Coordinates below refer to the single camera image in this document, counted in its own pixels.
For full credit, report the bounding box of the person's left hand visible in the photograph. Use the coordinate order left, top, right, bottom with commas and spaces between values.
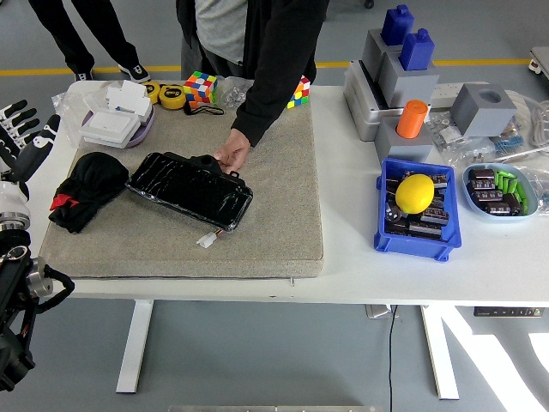
213, 127, 252, 173

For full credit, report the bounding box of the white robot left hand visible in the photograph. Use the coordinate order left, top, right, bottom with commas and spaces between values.
0, 99, 62, 214

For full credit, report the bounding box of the glossy black panel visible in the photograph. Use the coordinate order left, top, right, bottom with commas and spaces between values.
126, 151, 255, 233

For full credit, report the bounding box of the black rag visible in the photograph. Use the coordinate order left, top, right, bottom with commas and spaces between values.
47, 151, 130, 235

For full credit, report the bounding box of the black table control panel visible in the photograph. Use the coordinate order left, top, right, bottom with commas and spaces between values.
474, 306, 545, 318

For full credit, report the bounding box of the clear bag of metal parts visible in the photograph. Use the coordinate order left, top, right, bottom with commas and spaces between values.
214, 76, 252, 108

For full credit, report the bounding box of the clear plastic bag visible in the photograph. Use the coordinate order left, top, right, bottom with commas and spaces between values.
51, 81, 112, 149
514, 162, 549, 216

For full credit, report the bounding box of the colourful puzzle cube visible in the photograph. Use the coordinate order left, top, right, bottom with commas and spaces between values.
183, 70, 220, 108
286, 76, 311, 110

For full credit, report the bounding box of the grey-brown mat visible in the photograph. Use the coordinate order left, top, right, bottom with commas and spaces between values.
38, 94, 325, 281

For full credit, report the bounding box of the yellow tape measure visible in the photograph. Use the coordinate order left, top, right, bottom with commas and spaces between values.
141, 79, 162, 105
158, 83, 186, 111

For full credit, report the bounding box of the small white box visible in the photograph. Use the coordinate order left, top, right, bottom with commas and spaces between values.
83, 92, 108, 115

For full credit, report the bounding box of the flat white box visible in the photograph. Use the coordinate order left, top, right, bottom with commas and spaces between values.
80, 107, 142, 145

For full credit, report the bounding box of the purple bowl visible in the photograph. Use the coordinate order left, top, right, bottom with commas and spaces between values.
81, 105, 156, 149

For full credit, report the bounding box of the white folded carton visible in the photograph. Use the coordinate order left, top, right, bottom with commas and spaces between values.
105, 80, 154, 117

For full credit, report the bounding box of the person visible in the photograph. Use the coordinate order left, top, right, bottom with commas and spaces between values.
27, 0, 151, 83
176, 0, 331, 91

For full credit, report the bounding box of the grey plastic block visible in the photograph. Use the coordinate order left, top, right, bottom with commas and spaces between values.
377, 50, 442, 109
362, 28, 407, 82
375, 116, 434, 164

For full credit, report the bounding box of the orange cylinder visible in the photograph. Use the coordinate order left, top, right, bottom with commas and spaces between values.
395, 100, 430, 140

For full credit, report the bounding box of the yellow lemon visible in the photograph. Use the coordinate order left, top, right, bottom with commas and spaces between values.
395, 174, 436, 214

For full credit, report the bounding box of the blue plastic bottle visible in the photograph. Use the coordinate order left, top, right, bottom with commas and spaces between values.
381, 4, 416, 46
401, 28, 437, 72

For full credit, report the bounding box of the white table leg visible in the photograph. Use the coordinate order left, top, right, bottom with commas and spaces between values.
115, 300, 155, 394
419, 305, 460, 401

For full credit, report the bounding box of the grey box under table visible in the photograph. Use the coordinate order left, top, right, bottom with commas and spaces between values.
365, 304, 402, 319

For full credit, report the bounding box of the white power strip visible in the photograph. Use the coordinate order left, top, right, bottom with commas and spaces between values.
428, 81, 490, 108

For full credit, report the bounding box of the clear bag of small parts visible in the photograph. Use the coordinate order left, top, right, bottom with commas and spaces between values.
428, 110, 498, 168

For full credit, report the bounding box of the blue plastic bin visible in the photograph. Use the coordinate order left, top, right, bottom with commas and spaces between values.
375, 156, 463, 263

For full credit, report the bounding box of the light blue bowl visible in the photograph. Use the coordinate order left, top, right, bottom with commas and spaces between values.
462, 162, 540, 224

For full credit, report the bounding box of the grey block with round hole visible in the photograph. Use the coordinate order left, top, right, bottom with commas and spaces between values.
449, 82, 519, 138

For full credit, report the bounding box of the bundle of blue resistors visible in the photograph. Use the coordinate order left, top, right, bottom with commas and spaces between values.
495, 130, 524, 158

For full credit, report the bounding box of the black wrist strap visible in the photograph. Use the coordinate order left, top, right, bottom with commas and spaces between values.
184, 102, 226, 117

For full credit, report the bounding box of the white wire connector plug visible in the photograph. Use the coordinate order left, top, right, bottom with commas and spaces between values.
196, 228, 224, 250

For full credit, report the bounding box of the light grey enclosure box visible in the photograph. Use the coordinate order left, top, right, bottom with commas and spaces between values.
344, 59, 430, 142

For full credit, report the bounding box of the black power cable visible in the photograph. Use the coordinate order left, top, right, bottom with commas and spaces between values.
387, 305, 398, 412

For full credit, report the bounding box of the white coiled cable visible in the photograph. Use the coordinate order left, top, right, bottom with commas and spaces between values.
505, 89, 549, 149

